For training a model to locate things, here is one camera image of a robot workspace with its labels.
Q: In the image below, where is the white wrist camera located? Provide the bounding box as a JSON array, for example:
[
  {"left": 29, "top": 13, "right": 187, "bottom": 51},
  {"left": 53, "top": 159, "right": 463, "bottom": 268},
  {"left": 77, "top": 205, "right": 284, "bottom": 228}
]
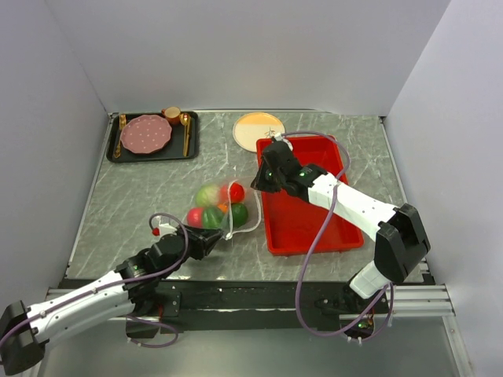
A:
[
  {"left": 152, "top": 223, "right": 177, "bottom": 237},
  {"left": 271, "top": 133, "right": 293, "bottom": 151}
]

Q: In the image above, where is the red plastic bin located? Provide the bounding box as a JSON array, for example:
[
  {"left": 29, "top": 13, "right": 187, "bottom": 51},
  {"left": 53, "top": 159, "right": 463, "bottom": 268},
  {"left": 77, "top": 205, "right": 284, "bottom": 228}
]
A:
[{"left": 261, "top": 136, "right": 364, "bottom": 256}]

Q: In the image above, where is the light green apple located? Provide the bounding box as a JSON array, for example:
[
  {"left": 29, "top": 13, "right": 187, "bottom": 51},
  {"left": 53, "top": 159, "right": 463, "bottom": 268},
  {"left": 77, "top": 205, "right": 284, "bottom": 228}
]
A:
[{"left": 195, "top": 184, "right": 220, "bottom": 207}]

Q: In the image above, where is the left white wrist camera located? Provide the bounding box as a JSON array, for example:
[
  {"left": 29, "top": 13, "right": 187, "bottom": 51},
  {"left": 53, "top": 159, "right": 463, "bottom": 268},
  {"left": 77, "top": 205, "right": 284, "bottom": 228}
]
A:
[{"left": 152, "top": 223, "right": 177, "bottom": 237}]

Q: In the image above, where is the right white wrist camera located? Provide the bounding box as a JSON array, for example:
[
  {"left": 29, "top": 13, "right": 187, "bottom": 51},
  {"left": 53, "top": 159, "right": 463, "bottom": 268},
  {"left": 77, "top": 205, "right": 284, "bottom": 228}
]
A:
[{"left": 271, "top": 133, "right": 293, "bottom": 151}]

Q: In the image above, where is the green bell pepper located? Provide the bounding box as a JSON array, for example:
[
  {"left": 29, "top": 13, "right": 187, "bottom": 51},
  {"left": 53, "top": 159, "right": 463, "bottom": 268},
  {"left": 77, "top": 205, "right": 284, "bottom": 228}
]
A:
[{"left": 201, "top": 206, "right": 224, "bottom": 229}]

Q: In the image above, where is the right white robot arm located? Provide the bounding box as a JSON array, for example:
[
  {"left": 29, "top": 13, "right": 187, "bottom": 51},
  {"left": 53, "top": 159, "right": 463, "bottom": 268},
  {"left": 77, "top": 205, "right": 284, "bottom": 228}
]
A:
[{"left": 251, "top": 137, "right": 431, "bottom": 313}]

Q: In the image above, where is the gold spoon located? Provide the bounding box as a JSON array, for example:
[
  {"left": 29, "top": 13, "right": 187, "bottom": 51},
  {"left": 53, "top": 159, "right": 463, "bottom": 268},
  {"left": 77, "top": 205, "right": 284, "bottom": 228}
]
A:
[{"left": 180, "top": 113, "right": 192, "bottom": 157}]

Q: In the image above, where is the orange cup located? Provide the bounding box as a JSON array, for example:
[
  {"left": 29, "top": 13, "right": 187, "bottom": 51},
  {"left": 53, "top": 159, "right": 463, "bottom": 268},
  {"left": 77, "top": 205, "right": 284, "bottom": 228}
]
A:
[{"left": 161, "top": 107, "right": 182, "bottom": 125}]

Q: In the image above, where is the red apple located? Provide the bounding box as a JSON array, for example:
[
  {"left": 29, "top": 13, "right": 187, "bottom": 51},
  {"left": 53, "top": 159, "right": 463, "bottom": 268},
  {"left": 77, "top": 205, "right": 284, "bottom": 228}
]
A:
[{"left": 186, "top": 207, "right": 204, "bottom": 228}]

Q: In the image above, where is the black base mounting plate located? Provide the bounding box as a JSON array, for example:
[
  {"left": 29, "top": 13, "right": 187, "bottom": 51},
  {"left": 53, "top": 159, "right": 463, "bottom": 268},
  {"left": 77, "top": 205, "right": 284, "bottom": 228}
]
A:
[{"left": 58, "top": 274, "right": 390, "bottom": 341}]

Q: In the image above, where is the beige round plate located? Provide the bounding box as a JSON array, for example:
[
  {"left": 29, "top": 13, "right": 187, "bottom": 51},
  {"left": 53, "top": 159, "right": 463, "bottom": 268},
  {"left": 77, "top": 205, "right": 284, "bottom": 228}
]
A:
[{"left": 233, "top": 112, "right": 285, "bottom": 152}]

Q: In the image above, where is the green lime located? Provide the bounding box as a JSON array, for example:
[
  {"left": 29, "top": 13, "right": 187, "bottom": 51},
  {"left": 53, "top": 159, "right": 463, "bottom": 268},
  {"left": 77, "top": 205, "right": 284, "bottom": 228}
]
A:
[{"left": 231, "top": 203, "right": 248, "bottom": 228}]

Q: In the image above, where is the purple cable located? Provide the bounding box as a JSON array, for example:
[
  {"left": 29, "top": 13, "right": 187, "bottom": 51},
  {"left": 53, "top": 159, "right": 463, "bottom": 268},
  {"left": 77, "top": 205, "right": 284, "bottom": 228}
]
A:
[
  {"left": 270, "top": 130, "right": 395, "bottom": 339},
  {"left": 0, "top": 212, "right": 191, "bottom": 350}
]

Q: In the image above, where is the pink dotted plate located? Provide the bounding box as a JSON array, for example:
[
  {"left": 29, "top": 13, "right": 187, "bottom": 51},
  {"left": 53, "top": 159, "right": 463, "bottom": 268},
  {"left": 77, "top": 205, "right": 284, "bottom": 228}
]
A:
[{"left": 120, "top": 115, "right": 172, "bottom": 155}]

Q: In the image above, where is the clear zip top bag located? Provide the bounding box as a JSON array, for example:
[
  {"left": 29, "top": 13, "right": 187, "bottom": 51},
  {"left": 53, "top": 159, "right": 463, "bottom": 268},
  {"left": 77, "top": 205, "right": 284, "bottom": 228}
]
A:
[{"left": 185, "top": 176, "right": 263, "bottom": 240}]

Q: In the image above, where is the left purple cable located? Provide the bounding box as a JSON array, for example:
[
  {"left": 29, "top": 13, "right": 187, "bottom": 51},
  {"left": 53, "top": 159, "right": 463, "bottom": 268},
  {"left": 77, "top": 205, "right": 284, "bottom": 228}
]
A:
[{"left": 0, "top": 212, "right": 191, "bottom": 350}]

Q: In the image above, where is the aluminium rail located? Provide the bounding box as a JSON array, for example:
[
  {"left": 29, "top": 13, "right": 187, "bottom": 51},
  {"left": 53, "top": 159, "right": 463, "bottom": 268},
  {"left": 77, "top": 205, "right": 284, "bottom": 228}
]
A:
[{"left": 46, "top": 286, "right": 455, "bottom": 317}]

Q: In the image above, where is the red tomato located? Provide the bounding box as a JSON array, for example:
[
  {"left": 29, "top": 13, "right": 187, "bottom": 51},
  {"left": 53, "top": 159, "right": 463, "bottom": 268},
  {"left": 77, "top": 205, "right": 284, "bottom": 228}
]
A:
[{"left": 219, "top": 182, "right": 245, "bottom": 203}]

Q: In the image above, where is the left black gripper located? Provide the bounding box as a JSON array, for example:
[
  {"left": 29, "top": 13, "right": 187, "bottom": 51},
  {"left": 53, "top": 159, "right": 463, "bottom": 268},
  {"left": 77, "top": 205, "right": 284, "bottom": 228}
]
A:
[{"left": 160, "top": 223, "right": 222, "bottom": 278}]

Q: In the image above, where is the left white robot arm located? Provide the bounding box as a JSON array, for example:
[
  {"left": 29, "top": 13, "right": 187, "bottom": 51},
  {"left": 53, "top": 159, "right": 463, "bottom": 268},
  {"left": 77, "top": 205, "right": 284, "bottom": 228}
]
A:
[{"left": 1, "top": 226, "right": 224, "bottom": 375}]

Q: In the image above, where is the gold fork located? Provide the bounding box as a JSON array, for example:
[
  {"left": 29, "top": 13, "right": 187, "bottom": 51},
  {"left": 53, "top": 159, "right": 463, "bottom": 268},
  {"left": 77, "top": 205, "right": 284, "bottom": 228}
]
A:
[{"left": 112, "top": 114, "right": 127, "bottom": 159}]

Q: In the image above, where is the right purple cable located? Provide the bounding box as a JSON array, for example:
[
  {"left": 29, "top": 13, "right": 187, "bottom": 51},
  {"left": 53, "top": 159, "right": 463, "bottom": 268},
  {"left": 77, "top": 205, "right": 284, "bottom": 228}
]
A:
[{"left": 270, "top": 130, "right": 395, "bottom": 339}]

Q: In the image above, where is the orange fruit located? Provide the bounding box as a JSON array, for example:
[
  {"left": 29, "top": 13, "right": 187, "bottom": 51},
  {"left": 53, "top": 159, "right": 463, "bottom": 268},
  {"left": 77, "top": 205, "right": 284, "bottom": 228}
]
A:
[{"left": 218, "top": 203, "right": 229, "bottom": 214}]

